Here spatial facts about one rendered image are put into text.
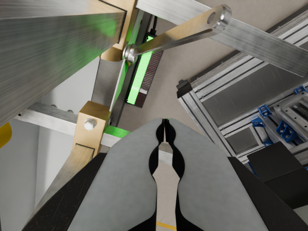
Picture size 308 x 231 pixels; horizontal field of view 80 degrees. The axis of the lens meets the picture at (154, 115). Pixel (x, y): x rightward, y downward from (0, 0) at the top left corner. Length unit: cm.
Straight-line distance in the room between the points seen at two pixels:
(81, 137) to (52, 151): 39
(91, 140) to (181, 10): 27
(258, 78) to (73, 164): 92
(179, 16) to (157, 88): 96
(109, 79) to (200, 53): 78
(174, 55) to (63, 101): 72
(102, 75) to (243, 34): 30
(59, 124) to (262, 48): 35
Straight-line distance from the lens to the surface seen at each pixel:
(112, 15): 18
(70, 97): 60
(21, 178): 77
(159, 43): 17
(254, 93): 109
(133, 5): 24
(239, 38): 27
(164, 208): 200
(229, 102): 106
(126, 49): 27
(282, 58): 30
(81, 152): 38
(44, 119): 40
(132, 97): 45
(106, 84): 46
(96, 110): 36
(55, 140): 72
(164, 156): 39
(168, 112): 127
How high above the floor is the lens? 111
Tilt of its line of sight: 60 degrees down
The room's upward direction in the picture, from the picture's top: 175 degrees counter-clockwise
